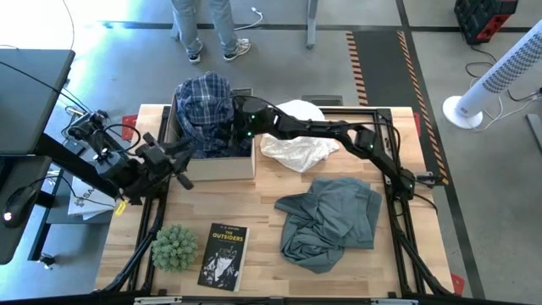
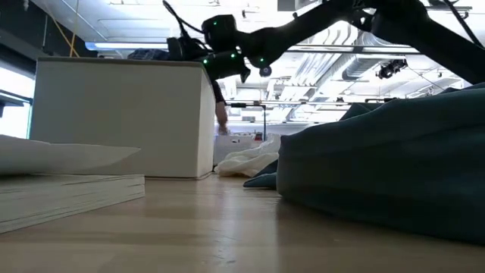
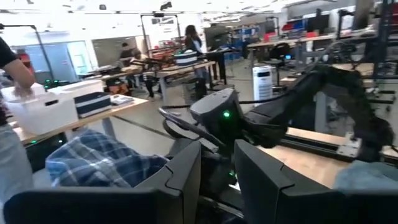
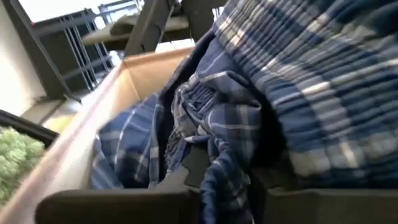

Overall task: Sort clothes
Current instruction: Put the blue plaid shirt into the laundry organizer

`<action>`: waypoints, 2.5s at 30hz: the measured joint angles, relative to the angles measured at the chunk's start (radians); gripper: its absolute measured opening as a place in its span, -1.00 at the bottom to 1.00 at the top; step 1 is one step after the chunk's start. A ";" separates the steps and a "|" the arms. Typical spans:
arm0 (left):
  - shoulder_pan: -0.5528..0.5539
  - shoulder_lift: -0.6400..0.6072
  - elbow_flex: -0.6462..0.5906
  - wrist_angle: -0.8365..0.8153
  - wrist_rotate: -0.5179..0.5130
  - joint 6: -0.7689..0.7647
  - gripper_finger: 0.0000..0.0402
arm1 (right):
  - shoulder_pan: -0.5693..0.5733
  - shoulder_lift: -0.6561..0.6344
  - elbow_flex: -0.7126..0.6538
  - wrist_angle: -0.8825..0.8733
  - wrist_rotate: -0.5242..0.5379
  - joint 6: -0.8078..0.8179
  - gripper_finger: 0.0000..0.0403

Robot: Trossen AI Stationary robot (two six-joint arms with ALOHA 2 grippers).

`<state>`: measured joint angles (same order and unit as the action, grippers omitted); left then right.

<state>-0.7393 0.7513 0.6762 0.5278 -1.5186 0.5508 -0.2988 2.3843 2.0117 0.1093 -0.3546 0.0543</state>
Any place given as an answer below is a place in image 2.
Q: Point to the dark blue garment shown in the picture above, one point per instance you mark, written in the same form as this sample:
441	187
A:
149	55

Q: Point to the white garment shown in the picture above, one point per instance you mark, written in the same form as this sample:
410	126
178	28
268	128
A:
248	159

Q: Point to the teal garment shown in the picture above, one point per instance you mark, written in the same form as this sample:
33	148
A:
382	163

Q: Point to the person's forearm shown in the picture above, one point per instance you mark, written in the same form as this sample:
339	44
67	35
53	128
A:
220	110

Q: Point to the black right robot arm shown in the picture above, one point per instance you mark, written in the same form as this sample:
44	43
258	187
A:
401	22

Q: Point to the ceiling light strip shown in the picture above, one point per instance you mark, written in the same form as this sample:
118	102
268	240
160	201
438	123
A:
125	46

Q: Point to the white cardboard box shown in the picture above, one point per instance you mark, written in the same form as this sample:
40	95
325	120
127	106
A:
121	117

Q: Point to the white background bin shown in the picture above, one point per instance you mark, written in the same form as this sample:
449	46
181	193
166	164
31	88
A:
233	146

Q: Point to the white sheet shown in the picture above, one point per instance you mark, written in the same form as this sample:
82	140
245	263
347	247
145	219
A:
57	155

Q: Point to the stack of white boards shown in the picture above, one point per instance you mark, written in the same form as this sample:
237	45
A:
68	197

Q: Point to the black ceiling dome camera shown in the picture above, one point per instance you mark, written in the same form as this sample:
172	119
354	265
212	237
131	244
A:
265	71

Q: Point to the black frame post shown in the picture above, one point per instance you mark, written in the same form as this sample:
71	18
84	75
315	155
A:
261	117

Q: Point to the window frame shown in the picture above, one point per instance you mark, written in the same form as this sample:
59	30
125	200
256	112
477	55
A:
15	102

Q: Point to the black overhead camera rig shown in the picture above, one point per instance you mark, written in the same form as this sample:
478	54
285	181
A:
392	68

